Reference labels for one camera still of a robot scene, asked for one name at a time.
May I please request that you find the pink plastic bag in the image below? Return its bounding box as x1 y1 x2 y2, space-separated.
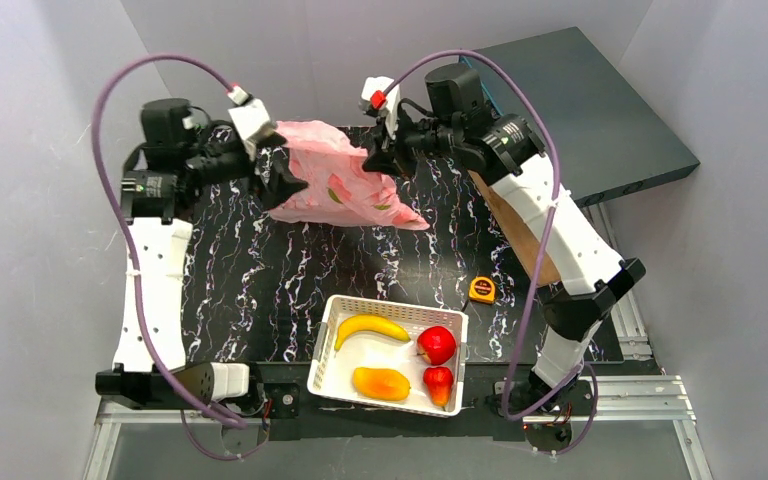
269 120 429 231

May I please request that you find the yellow fake banana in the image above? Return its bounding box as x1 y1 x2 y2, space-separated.
334 314 410 351

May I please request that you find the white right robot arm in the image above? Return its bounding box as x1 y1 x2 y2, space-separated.
360 63 646 418

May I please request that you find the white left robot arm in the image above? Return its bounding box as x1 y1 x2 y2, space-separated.
95 98 308 410

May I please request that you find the red fake apple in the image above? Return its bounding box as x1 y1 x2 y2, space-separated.
416 326 459 366

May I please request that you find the orange yellow fake mango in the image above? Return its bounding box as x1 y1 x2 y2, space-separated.
352 367 411 402

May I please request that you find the red fake pear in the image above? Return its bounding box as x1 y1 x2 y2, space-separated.
423 366 455 408

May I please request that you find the brown wooden board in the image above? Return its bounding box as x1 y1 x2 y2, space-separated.
468 170 561 287

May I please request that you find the orange tape measure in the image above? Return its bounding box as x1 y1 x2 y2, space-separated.
468 276 497 305

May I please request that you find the dark teal flat box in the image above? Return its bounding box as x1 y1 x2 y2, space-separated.
480 27 700 207

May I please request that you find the white perforated plastic basket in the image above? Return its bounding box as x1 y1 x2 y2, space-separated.
307 295 469 417

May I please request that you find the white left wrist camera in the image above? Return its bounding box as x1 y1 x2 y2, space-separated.
227 84 287 161

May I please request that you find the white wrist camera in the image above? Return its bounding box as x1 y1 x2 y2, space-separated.
359 76 401 139
227 84 287 161

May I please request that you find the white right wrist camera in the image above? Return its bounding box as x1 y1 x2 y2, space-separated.
359 76 401 139

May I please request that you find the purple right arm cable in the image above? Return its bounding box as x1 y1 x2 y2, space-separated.
383 49 601 458

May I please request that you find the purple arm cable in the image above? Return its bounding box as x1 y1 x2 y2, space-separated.
383 49 601 458
90 53 273 462

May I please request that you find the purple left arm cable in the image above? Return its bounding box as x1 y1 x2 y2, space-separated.
90 53 273 462

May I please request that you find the aluminium frame rail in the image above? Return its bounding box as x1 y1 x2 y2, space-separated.
84 375 712 479

